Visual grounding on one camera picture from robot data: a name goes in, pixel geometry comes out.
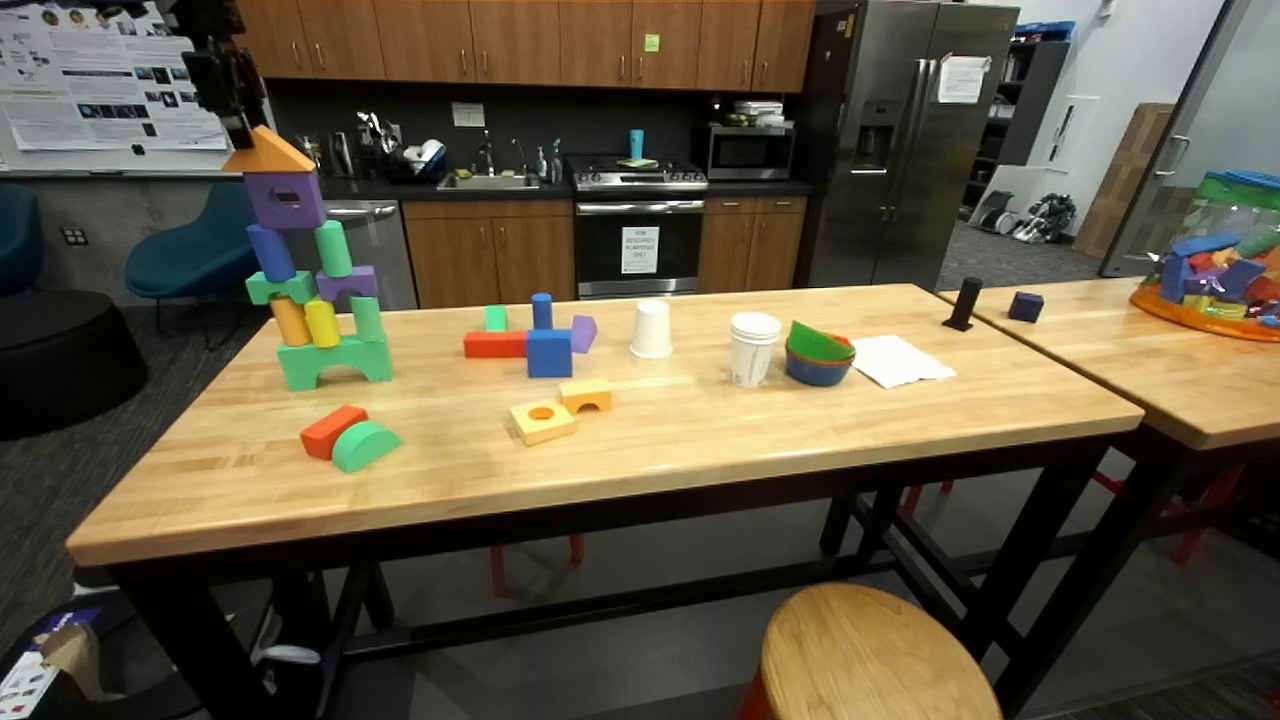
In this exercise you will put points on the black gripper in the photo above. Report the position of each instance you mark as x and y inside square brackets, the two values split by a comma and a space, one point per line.
[219, 67]

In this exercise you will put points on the orange triangular foam block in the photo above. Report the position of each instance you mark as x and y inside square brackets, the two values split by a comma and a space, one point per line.
[270, 155]

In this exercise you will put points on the purple square block with hole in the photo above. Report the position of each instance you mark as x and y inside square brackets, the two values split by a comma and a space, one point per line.
[286, 201]

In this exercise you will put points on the blue tilted foam block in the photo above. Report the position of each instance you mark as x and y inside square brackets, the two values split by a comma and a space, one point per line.
[270, 252]

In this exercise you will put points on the green notched foam block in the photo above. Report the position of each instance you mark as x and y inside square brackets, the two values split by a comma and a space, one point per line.
[266, 288]

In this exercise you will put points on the green cylinder foam block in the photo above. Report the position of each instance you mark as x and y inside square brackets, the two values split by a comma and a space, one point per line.
[335, 251]

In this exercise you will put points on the purple arch foam block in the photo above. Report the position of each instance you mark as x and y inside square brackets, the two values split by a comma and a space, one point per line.
[336, 288]

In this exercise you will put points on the orange cylinder foam block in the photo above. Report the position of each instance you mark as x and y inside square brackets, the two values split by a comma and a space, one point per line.
[288, 320]

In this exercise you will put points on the yellow cylinder foam block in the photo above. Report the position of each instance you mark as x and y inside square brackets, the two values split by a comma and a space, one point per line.
[323, 320]

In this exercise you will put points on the green bridge foam block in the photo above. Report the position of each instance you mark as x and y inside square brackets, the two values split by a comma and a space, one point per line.
[362, 349]

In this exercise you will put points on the small green cube block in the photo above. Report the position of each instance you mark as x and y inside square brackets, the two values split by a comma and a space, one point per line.
[492, 317]

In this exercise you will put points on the red half-round foam block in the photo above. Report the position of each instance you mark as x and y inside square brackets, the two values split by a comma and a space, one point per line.
[323, 434]

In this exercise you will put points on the red rectangular foam block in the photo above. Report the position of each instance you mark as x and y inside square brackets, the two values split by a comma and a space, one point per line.
[492, 344]

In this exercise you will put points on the green half-round foam block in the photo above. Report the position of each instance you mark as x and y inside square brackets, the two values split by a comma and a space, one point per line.
[362, 447]

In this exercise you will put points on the blue cylinder foam block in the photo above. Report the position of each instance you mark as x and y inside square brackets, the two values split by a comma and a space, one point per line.
[542, 309]

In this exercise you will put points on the blue cube foam block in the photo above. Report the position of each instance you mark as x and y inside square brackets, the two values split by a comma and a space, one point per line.
[550, 353]

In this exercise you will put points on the purple half-round foam block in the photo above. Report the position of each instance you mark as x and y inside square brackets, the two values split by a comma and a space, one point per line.
[583, 334]

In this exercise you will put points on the yellow square block with hole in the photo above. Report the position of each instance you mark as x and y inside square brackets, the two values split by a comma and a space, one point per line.
[542, 423]

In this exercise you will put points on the yellow arch foam block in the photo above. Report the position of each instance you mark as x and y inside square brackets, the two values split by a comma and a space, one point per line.
[584, 399]

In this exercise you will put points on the white paper cup stack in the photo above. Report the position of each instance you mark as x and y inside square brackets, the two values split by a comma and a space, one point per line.
[753, 344]

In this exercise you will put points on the stack of coloured bowls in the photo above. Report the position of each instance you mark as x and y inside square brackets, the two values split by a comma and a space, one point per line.
[817, 357]

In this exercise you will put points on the teal armchair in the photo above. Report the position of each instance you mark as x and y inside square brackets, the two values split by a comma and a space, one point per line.
[196, 256]

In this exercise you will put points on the stainless steel dishwasher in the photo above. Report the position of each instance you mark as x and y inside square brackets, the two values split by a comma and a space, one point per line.
[378, 236]

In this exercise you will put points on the kitchen sink with faucet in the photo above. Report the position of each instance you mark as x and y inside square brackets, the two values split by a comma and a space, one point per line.
[486, 175]

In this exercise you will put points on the black round ottoman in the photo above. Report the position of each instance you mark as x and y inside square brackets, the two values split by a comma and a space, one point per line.
[62, 357]

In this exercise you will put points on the teal cup on stove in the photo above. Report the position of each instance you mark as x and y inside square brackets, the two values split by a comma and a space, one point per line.
[637, 140]

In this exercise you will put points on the stainless steel oven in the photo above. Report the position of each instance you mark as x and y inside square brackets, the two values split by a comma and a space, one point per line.
[637, 224]

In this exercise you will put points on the white upside-down cup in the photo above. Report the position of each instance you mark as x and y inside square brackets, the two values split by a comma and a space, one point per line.
[654, 331]

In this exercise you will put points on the microwave oven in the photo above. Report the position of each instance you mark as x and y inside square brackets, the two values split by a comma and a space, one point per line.
[750, 155]

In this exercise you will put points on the stainless steel refrigerator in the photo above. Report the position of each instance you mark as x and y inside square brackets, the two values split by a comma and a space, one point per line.
[887, 132]

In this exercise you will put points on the white paper napkin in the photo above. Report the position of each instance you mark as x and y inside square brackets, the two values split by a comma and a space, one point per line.
[892, 361]

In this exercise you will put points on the round wooden stool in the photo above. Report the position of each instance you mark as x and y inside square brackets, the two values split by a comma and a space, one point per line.
[863, 655]

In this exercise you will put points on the small dark blue cube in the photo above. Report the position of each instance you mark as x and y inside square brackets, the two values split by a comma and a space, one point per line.
[1026, 304]

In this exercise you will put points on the orange tray of toy blocks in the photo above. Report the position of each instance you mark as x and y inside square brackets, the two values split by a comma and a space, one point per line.
[1227, 285]

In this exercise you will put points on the white wall poster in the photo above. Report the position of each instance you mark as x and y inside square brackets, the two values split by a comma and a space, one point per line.
[96, 83]

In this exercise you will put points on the black table power post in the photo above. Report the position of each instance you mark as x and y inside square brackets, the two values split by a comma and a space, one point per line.
[964, 304]

